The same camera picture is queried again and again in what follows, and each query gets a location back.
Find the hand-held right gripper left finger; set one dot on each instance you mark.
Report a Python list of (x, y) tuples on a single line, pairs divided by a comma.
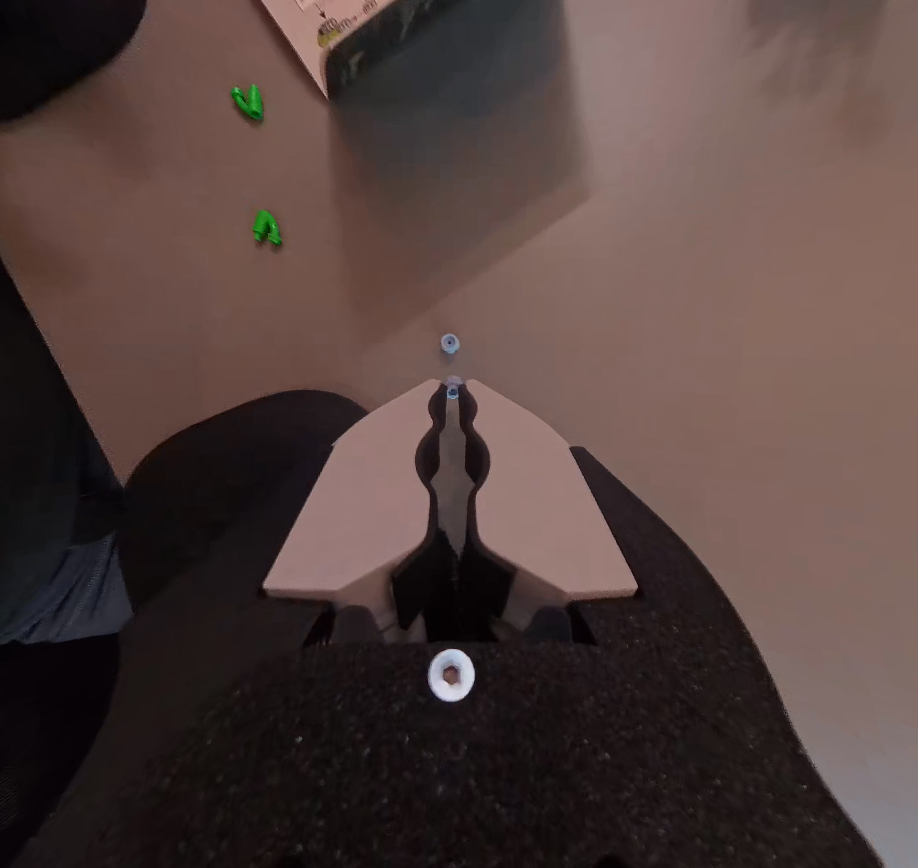
[(359, 517)]

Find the lego instruction booklet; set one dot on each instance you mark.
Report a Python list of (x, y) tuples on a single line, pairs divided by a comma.
[(416, 8)]

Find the black rounded pad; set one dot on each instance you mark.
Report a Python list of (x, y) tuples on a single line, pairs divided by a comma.
[(65, 22)]

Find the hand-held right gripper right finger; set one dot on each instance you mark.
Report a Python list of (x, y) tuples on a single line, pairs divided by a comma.
[(552, 510)]

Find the green lego leaf piece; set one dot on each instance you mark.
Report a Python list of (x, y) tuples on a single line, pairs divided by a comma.
[(267, 227), (247, 100)]

